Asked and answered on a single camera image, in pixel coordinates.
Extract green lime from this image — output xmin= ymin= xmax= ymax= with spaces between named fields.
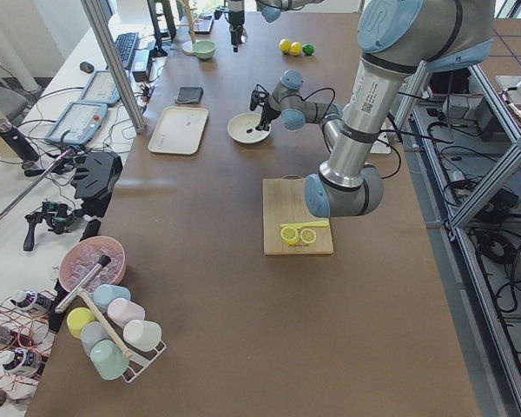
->
xmin=302 ymin=43 xmax=315 ymax=56

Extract blue teach pendant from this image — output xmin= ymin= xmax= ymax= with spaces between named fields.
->
xmin=44 ymin=101 xmax=108 ymax=146
xmin=80 ymin=70 xmax=121 ymax=107

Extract cream rabbit tray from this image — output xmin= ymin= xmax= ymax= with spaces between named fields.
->
xmin=148 ymin=106 xmax=208 ymax=156

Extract pink ribbed bowl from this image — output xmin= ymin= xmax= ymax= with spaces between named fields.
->
xmin=59 ymin=236 xmax=127 ymax=293

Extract pale pink plastic cup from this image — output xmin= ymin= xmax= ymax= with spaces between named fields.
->
xmin=107 ymin=297 xmax=146 ymax=328

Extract grey green plastic cup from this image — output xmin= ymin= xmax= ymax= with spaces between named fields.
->
xmin=80 ymin=321 xmax=129 ymax=381

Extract yellow green plastic cup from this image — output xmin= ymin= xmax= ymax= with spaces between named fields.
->
xmin=67 ymin=307 xmax=96 ymax=339

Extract wooden cutting board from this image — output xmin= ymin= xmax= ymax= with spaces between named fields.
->
xmin=262 ymin=178 xmax=333 ymax=255

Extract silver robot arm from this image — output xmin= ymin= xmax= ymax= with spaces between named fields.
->
xmin=250 ymin=0 xmax=495 ymax=218
xmin=214 ymin=0 xmax=320 ymax=53

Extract mint green bowl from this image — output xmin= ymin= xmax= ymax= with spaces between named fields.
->
xmin=193 ymin=40 xmax=216 ymax=60

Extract black keyboard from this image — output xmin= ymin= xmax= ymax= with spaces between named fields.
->
xmin=115 ymin=32 xmax=139 ymax=70

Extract grey folded cloth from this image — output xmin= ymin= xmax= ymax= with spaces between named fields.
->
xmin=175 ymin=86 xmax=203 ymax=104

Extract black computer mouse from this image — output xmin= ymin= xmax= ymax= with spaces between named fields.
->
xmin=79 ymin=61 xmax=95 ymax=74

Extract mint green plastic cup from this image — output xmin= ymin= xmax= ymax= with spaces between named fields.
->
xmin=123 ymin=320 xmax=162 ymax=352

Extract yellow plastic knife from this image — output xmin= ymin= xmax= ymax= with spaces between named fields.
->
xmin=280 ymin=219 xmax=329 ymax=229

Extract wooden glass stand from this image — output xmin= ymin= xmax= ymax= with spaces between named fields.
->
xmin=177 ymin=0 xmax=198 ymax=56

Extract light blue plastic cup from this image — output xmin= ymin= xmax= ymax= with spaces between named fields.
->
xmin=93 ymin=284 xmax=131 ymax=312

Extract yellow lemon outer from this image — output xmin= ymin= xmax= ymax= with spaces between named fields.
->
xmin=279 ymin=38 xmax=292 ymax=54

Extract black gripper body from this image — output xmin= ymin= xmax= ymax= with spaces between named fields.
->
xmin=214 ymin=3 xmax=247 ymax=46
xmin=249 ymin=84 xmax=281 ymax=121

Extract cream round plate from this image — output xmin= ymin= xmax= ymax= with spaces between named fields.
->
xmin=227 ymin=112 xmax=270 ymax=144

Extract steel black-tipped muddler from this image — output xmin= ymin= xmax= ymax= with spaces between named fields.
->
xmin=54 ymin=255 xmax=111 ymax=314

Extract wooden rack handle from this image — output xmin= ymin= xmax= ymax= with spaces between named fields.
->
xmin=78 ymin=289 xmax=133 ymax=359

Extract white wire cup rack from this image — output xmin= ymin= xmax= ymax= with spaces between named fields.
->
xmin=76 ymin=290 xmax=168 ymax=384

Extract lemon slice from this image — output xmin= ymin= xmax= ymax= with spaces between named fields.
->
xmin=280 ymin=227 xmax=300 ymax=245
xmin=300 ymin=228 xmax=317 ymax=245

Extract yellow lemon near lime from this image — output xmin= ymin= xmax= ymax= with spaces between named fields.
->
xmin=289 ymin=42 xmax=303 ymax=56

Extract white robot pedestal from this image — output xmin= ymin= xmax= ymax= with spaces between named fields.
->
xmin=370 ymin=132 xmax=392 ymax=155

